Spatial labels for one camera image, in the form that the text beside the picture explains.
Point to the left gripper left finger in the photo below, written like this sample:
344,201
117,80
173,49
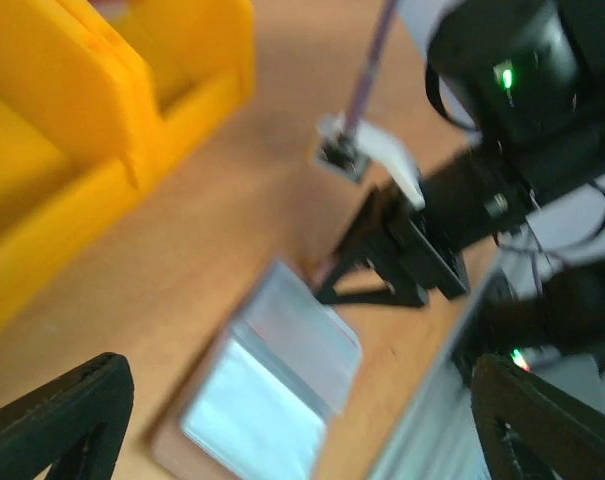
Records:
72,427

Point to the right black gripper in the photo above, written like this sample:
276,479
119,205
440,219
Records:
385,235

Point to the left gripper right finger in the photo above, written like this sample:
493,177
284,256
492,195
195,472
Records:
530,429

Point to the pink leather card holder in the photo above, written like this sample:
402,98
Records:
261,399

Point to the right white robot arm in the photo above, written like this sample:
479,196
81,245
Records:
526,77

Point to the yellow three-compartment bin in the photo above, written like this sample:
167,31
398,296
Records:
99,101

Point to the aluminium front rail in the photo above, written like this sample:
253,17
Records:
436,437

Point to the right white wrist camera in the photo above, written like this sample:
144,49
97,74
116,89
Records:
350,155

